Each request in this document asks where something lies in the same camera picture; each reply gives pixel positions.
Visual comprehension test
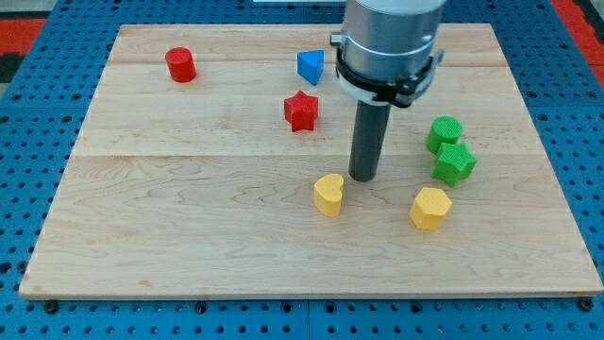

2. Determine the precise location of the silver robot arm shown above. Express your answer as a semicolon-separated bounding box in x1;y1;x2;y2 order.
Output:
330;0;445;108

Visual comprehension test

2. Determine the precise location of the red star block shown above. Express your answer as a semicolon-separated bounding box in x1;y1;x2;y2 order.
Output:
283;91;319;132

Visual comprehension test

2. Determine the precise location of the green star block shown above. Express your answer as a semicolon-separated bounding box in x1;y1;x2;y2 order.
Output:
431;143;478;187

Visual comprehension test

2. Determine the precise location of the yellow heart block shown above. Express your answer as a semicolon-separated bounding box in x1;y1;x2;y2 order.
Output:
313;174;344;217

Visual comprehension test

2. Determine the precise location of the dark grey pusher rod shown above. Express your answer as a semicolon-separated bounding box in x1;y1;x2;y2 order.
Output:
348;101;391;182

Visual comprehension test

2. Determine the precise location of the light wooden board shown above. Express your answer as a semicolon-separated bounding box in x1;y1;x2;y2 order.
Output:
20;24;603;300

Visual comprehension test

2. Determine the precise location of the blue triangle block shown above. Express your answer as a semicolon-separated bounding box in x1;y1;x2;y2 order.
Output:
296;50;325;86

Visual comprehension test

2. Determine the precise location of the yellow hexagon block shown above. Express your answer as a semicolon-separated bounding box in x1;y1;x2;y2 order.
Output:
409;187;452;230

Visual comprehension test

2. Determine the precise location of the green cylinder block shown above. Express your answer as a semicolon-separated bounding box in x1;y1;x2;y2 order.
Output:
425;116;463;154

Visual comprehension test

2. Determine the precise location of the red cylinder block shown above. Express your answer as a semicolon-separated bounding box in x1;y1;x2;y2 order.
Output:
164;46;197;83

